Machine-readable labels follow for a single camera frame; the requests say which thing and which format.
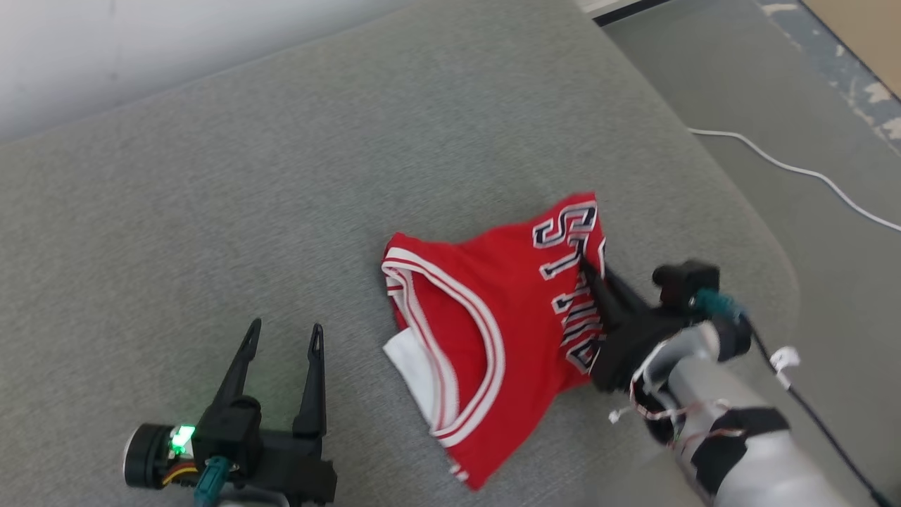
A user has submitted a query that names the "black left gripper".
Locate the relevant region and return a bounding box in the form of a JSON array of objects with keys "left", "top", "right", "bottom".
[{"left": 122, "top": 318, "right": 338, "bottom": 507}]

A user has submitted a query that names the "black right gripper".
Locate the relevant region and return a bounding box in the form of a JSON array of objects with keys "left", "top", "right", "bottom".
[{"left": 577, "top": 257, "right": 753, "bottom": 394}]

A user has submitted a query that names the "red basketball jersey white trim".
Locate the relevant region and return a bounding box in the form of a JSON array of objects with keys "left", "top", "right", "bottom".
[{"left": 381, "top": 192, "right": 608, "bottom": 492}]

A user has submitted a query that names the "grey fabric sofa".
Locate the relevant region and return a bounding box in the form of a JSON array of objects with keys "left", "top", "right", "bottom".
[{"left": 0, "top": 0, "right": 800, "bottom": 507}]

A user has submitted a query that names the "black right cable teal plug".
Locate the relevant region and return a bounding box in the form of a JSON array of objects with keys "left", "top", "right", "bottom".
[{"left": 693, "top": 288, "right": 901, "bottom": 507}]

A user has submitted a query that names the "black cable teal plug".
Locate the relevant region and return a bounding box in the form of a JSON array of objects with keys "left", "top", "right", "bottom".
[
  {"left": 192, "top": 456, "right": 231, "bottom": 507},
  {"left": 693, "top": 288, "right": 901, "bottom": 507}
]

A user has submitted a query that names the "black left cable teal plug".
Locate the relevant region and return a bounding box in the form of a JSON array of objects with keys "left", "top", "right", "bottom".
[{"left": 192, "top": 456, "right": 231, "bottom": 507}]

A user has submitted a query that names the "white cable tag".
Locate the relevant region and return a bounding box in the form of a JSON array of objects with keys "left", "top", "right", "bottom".
[{"left": 769, "top": 345, "right": 802, "bottom": 390}]

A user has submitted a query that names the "white floor cable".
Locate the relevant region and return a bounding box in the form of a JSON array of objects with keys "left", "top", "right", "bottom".
[{"left": 686, "top": 127, "right": 901, "bottom": 234}]

